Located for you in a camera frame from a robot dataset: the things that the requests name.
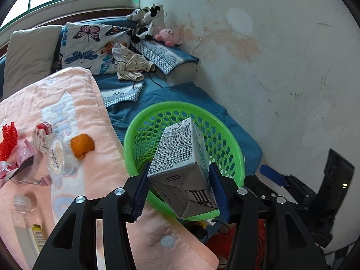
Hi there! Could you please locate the green perforated plastic basket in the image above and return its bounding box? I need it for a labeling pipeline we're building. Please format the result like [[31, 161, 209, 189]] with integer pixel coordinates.
[[123, 101, 246, 221]]

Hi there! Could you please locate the blue bed sheet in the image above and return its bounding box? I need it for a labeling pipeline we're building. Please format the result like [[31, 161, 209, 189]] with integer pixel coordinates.
[[93, 72, 263, 176]]

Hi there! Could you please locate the orange peel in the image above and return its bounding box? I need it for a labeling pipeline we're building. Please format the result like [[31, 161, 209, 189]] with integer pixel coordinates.
[[70, 133, 95, 160]]

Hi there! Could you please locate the bolster with blue patterned towel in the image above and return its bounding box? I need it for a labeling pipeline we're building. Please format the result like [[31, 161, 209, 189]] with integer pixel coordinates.
[[130, 39, 199, 86]]

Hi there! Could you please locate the pink lettered blanket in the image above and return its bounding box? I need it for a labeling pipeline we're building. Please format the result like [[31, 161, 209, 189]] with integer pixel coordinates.
[[0, 67, 220, 270]]

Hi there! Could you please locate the grey plush toy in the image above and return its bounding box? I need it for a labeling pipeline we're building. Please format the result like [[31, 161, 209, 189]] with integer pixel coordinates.
[[126, 7, 145, 21]]

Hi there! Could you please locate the beige pillow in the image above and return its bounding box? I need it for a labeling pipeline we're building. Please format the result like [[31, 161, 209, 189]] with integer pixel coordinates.
[[3, 25, 62, 99]]

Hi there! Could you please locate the pink round plush toy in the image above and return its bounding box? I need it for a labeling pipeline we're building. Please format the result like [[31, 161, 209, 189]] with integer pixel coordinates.
[[154, 27, 183, 47]]

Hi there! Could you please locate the red foam mesh net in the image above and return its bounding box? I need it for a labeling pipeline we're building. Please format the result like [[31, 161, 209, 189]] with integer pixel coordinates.
[[0, 121, 19, 162]]

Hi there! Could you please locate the clear plastic lidded cup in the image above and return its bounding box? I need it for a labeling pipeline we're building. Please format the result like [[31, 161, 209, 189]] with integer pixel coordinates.
[[47, 137, 78, 177]]

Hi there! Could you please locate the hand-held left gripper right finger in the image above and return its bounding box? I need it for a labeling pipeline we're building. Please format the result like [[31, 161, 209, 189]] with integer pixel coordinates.
[[208, 162, 328, 270]]

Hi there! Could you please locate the yellow black device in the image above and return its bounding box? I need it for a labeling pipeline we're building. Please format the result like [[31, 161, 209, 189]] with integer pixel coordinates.
[[193, 222, 209, 238]]

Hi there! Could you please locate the blue white patterned cloth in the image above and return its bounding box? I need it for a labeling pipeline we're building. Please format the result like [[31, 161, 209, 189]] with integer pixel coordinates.
[[100, 83, 145, 108]]

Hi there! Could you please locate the white printed milk carton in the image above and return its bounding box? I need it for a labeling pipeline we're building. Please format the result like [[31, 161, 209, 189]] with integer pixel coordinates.
[[147, 117, 220, 220]]

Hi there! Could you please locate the black white cow plush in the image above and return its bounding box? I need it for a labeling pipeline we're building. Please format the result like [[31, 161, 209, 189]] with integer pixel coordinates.
[[132, 3, 166, 40]]

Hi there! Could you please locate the pink snack wrapper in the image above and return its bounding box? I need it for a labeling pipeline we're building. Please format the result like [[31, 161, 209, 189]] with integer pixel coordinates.
[[0, 138, 36, 180]]

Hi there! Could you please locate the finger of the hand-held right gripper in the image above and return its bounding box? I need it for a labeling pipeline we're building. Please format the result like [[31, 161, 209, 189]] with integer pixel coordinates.
[[243, 175, 279, 201], [259, 164, 308, 200]]

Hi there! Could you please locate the cream patterned garment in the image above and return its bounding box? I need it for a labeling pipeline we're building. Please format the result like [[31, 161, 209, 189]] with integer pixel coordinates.
[[112, 43, 156, 81]]

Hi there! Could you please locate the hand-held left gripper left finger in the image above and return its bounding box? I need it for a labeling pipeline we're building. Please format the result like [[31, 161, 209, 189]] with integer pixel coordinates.
[[32, 162, 152, 270]]

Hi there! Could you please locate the clear plastic bottle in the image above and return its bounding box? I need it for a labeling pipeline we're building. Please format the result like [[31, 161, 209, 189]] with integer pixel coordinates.
[[13, 195, 49, 270]]

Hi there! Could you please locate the red bag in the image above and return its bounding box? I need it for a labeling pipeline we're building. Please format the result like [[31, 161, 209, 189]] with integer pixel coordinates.
[[205, 219, 267, 270]]

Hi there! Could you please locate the large butterfly print pillow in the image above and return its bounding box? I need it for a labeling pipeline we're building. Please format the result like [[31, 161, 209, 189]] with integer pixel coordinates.
[[60, 22, 135, 76]]

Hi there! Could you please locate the clear plastic wrapper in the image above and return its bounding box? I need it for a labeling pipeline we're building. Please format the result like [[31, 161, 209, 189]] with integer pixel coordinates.
[[12, 159, 52, 187]]

